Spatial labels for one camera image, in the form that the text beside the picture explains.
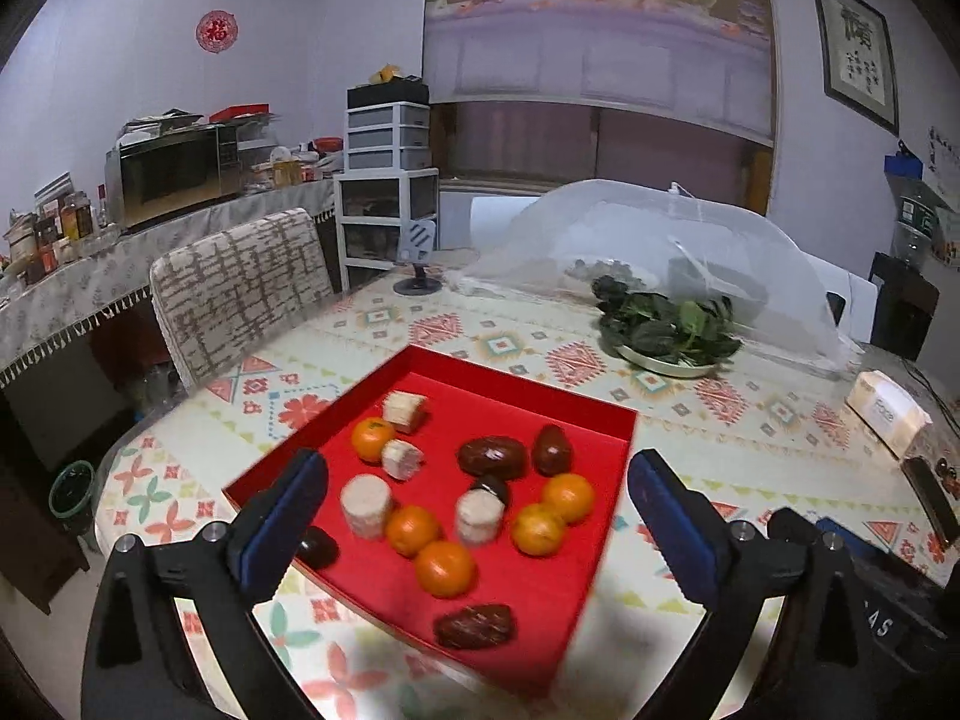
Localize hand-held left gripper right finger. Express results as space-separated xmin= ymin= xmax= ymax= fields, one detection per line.
xmin=626 ymin=448 xmax=863 ymax=720

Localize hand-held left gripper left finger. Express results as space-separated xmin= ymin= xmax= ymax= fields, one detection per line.
xmin=81 ymin=448 xmax=331 ymax=720

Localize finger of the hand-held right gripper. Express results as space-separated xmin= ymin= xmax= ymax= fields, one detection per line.
xmin=814 ymin=516 xmax=890 ymax=563

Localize orange with green stem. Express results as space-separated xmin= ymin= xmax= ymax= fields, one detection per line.
xmin=351 ymin=418 xmax=396 ymax=464

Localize large reddish brown date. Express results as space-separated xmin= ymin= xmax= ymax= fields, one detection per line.
xmin=457 ymin=437 xmax=526 ymax=479
xmin=532 ymin=424 xmax=573 ymax=476
xmin=433 ymin=604 xmax=518 ymax=650

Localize white cake piece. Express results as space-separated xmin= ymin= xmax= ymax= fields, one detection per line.
xmin=382 ymin=391 xmax=428 ymax=434

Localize red tray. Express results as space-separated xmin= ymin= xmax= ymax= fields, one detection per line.
xmin=223 ymin=345 xmax=638 ymax=698

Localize black flat device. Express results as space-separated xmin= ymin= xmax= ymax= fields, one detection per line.
xmin=900 ymin=456 xmax=960 ymax=548

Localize tissue box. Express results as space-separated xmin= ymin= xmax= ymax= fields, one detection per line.
xmin=845 ymin=370 xmax=935 ymax=460

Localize patterned tablecloth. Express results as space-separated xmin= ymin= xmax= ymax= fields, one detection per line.
xmin=94 ymin=270 xmax=960 ymax=720

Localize metal plate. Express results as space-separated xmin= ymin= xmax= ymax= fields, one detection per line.
xmin=615 ymin=341 xmax=719 ymax=380

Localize leafy greens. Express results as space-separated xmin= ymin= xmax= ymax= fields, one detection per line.
xmin=591 ymin=275 xmax=743 ymax=368

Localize green bucket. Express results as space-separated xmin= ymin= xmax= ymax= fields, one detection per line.
xmin=49 ymin=460 xmax=98 ymax=541

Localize patterned fabric chair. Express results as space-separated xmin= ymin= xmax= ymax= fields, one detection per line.
xmin=148 ymin=208 xmax=335 ymax=391

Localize white chair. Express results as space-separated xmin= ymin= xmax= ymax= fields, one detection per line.
xmin=469 ymin=195 xmax=541 ymax=252
xmin=806 ymin=255 xmax=878 ymax=342

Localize plate of dark food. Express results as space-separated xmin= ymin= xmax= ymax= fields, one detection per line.
xmin=566 ymin=257 xmax=661 ymax=290

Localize white mesh food cover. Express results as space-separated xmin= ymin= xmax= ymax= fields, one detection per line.
xmin=448 ymin=178 xmax=863 ymax=383

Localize white plastic drawer unit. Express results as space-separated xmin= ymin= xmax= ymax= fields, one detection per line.
xmin=334 ymin=167 xmax=440 ymax=293

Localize grey tasselled counter cloth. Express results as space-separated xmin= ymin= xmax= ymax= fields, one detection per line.
xmin=0 ymin=176 xmax=338 ymax=391

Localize hanging plastic bag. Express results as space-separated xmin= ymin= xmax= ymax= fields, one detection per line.
xmin=885 ymin=154 xmax=960 ymax=271

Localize silver microwave oven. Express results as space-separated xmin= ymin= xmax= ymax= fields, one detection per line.
xmin=105 ymin=124 xmax=239 ymax=233

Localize group of bottles and jars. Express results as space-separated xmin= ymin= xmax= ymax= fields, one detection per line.
xmin=0 ymin=172 xmax=113 ymax=278

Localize grey plastic drawer unit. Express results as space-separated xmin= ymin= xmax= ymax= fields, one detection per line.
xmin=345 ymin=101 xmax=431 ymax=171

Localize flat red box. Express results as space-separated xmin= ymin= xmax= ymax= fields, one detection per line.
xmin=208 ymin=101 xmax=271 ymax=125

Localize black box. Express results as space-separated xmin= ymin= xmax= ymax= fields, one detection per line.
xmin=346 ymin=79 xmax=430 ymax=110

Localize framed calligraphy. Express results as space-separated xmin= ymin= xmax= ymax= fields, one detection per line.
xmin=808 ymin=0 xmax=901 ymax=137

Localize red paper-cut wall decoration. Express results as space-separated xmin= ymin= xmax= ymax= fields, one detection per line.
xmin=196 ymin=11 xmax=239 ymax=55

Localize large wall painting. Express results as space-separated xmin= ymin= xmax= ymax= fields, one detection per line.
xmin=421 ymin=0 xmax=777 ymax=147

